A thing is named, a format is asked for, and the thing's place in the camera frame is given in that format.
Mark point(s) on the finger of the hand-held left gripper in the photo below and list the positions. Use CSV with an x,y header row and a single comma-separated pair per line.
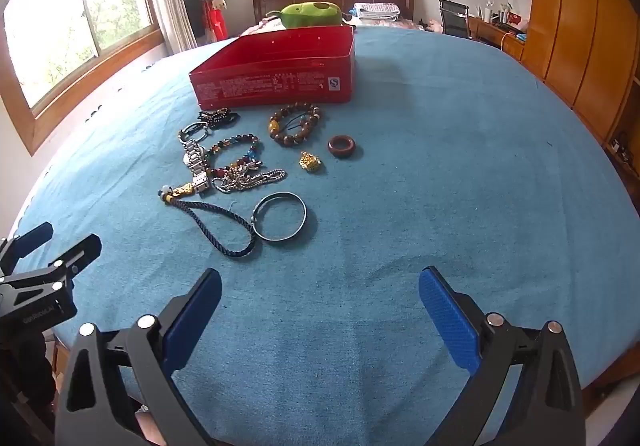
x,y
77,251
30,236

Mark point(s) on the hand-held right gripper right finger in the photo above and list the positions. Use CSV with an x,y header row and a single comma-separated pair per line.
x,y
447,316

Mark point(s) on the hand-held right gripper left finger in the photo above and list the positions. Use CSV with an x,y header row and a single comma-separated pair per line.
x,y
192,321

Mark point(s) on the silver metal watch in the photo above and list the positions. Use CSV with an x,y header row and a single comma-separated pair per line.
x,y
192,160

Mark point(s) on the silver bangle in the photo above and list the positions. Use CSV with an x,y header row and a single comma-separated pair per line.
x,y
303,218

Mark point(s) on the gold pendant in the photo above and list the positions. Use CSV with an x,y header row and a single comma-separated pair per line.
x,y
310,162

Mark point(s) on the red tin box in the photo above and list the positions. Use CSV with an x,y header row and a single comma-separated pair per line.
x,y
275,86

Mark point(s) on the large wooden framed window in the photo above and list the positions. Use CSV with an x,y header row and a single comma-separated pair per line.
x,y
75,26

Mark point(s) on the red garment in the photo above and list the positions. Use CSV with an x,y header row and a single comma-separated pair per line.
x,y
218,24

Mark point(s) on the wooden desk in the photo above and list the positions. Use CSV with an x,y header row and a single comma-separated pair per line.
x,y
492,34

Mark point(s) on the pink plush toy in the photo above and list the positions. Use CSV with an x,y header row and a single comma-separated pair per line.
x,y
434,25

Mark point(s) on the black office chair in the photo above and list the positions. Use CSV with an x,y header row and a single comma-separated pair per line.
x,y
454,19

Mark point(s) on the folded patterned blanket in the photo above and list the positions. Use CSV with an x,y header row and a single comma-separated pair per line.
x,y
376,11

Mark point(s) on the green plush toy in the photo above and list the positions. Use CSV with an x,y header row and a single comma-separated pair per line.
x,y
310,15

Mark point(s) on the wooden wardrobe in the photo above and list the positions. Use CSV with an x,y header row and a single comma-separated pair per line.
x,y
585,11

